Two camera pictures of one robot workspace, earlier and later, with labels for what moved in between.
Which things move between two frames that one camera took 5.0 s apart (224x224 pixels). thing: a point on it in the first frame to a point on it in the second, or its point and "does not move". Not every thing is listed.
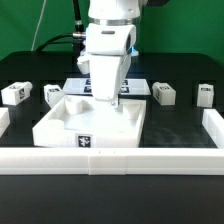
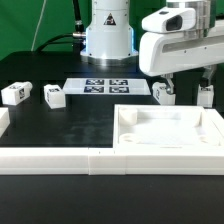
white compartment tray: [77, 121] to [141, 126]
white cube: [163, 93] does not move
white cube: [205, 95] does not move
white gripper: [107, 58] to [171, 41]
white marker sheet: [83, 86] does not move
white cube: [52, 94] does not move
